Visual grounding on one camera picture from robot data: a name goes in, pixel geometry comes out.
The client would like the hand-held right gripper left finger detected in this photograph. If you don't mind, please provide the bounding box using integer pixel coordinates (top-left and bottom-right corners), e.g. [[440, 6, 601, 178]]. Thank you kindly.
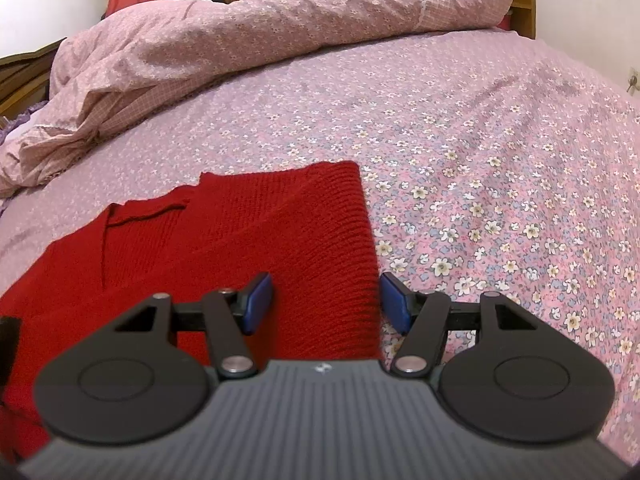
[[114, 272, 275, 378]]

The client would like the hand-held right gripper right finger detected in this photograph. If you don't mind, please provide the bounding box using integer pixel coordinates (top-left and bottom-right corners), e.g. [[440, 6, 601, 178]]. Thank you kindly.
[[379, 272, 543, 378]]

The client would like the red knitted sweater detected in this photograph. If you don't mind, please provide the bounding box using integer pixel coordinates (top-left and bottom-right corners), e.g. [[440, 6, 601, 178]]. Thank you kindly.
[[0, 160, 381, 461]]

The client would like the pink floral bed sheet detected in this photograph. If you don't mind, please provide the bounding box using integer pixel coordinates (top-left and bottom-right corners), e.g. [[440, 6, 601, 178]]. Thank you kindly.
[[0, 30, 640, 461]]

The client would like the purple frilled cloth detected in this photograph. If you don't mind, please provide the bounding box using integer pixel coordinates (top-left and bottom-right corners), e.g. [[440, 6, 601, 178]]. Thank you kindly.
[[0, 100, 48, 147]]

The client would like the pink floral quilt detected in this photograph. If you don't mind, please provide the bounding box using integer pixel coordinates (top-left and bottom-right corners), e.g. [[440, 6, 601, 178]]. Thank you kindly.
[[0, 0, 515, 198]]

